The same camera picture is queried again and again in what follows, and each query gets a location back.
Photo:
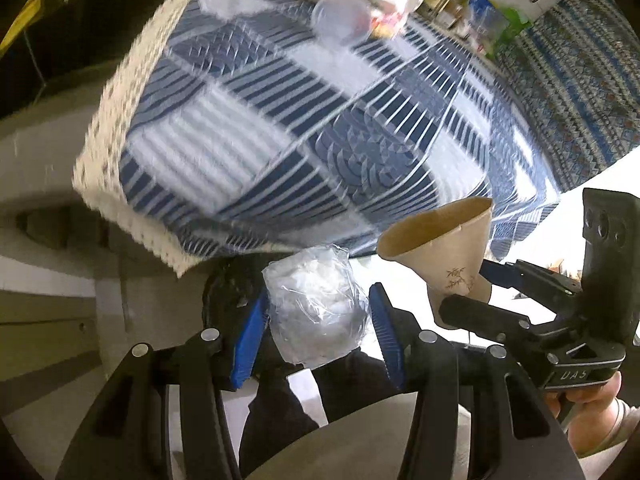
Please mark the green packet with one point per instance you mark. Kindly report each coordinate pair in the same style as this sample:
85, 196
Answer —
511, 27

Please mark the clear plastic cup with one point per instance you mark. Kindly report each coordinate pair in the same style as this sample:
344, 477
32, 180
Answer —
340, 17

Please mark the blue ornate patterned cloth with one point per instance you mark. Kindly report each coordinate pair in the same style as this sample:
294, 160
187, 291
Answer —
575, 110

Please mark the colourful snack wrapper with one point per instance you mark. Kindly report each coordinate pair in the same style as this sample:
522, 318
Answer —
387, 24

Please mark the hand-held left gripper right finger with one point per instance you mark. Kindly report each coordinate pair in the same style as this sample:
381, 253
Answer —
387, 340

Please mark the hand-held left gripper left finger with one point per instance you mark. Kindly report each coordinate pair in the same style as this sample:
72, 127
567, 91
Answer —
247, 345

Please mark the brown paper cone cup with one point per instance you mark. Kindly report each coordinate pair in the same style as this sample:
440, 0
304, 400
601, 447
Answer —
445, 245

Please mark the blue label plastic water bottle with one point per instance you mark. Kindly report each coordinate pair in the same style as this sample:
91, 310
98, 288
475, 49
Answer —
484, 16

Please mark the clear plastic wrap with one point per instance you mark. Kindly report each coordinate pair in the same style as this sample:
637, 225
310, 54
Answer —
315, 305

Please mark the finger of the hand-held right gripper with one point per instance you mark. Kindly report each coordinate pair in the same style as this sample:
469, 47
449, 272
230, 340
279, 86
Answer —
530, 274
485, 317

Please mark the blue white patterned tablecloth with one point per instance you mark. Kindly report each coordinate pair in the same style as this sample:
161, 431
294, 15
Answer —
300, 135

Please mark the person's right hand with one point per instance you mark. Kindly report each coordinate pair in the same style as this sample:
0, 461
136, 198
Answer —
590, 407

